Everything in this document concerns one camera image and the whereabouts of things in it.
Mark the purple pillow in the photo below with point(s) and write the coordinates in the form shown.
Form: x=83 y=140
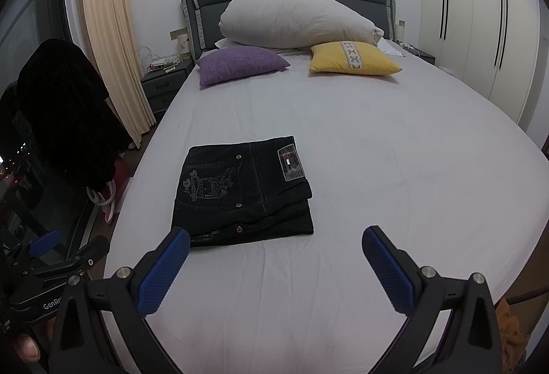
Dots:
x=240 y=65

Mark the beige curtain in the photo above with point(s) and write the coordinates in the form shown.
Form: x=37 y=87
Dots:
x=107 y=13

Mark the yellow pillow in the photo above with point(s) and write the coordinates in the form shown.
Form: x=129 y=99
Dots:
x=330 y=58

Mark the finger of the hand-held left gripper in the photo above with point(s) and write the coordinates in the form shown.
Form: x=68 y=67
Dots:
x=45 y=243
x=92 y=254

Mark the grey nightstand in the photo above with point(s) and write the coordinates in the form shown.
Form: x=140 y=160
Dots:
x=163 y=91
x=424 y=55

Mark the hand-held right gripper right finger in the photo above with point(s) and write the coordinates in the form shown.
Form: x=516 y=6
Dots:
x=386 y=271

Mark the flat white pillow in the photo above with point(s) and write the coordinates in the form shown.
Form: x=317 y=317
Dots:
x=223 y=43

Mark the bed with white sheet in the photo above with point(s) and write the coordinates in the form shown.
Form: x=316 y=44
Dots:
x=343 y=134

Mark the dark glass window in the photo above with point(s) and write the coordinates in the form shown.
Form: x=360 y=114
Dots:
x=25 y=35

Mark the black coat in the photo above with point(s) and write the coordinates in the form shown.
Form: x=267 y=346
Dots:
x=64 y=108

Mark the large white pillow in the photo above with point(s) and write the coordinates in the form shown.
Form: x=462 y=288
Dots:
x=291 y=18

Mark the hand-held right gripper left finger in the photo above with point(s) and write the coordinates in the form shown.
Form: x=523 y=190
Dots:
x=163 y=275

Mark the orange cloth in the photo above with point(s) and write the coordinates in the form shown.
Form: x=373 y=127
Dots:
x=512 y=335

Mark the small cluttered tray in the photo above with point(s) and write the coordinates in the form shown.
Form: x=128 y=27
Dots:
x=165 y=64

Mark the person's left hand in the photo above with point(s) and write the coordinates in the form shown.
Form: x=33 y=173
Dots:
x=28 y=348

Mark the white wardrobe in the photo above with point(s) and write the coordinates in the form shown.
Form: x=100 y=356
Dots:
x=472 y=13

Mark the black denim pants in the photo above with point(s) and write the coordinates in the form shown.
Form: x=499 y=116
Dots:
x=231 y=202

